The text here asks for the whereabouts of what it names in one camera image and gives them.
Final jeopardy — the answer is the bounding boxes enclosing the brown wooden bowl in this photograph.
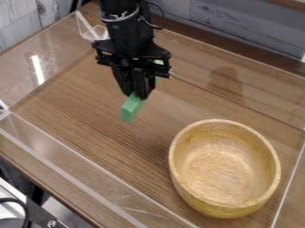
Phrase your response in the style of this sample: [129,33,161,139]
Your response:
[169,119,281,219]

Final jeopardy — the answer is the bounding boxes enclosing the green rectangular block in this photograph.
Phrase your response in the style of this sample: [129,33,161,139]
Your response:
[121,59,166,124]

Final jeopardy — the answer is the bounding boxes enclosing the black cable bottom left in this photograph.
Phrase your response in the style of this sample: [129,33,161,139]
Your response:
[0,197,32,228]

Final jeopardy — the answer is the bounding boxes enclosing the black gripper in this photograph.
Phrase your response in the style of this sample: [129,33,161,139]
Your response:
[93,12,172,100]

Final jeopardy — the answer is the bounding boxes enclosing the clear acrylic tray wall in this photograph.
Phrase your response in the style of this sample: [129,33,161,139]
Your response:
[0,106,197,228]

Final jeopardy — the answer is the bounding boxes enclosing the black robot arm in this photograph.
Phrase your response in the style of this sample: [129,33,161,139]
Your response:
[93,0,172,100]

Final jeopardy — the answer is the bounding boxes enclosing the clear acrylic corner bracket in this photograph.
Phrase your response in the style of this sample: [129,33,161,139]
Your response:
[75,11,110,42]

